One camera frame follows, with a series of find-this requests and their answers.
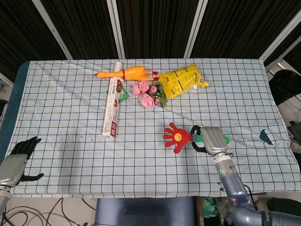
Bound yellow rubber chicken toy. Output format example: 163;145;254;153
94;66;159;82

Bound black bag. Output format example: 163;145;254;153
268;69;301;106

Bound checkered blue tablecloth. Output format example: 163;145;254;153
9;57;300;199

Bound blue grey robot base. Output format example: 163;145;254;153
93;197;197;226

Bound pink artificial flower bouquet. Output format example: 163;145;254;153
132;80;169;109

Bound green plastic bag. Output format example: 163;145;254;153
202;197;221;219

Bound small green packet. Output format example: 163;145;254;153
119;86;130;103

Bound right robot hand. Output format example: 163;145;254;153
190;125;230;156

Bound red hand clapper toy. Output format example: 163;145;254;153
163;122;230;155

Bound long white wrap box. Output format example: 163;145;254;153
102;60;124;139

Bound yellow snack bag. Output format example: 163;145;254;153
157;64;209;99

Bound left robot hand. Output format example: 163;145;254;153
0;136;45;187

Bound black floor cables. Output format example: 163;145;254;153
0;197;97;226

